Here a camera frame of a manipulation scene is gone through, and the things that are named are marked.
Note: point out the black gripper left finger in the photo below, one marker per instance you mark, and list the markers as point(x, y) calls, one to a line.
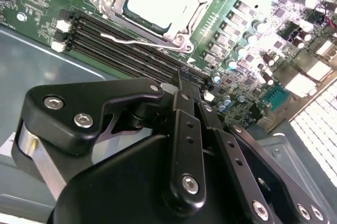
point(187, 155)

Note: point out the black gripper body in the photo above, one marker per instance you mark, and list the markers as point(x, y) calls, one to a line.
point(118, 181)

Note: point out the metal socket cover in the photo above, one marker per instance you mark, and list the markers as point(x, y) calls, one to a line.
point(190, 21)

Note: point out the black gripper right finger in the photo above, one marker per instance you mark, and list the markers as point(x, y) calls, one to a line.
point(237, 160)

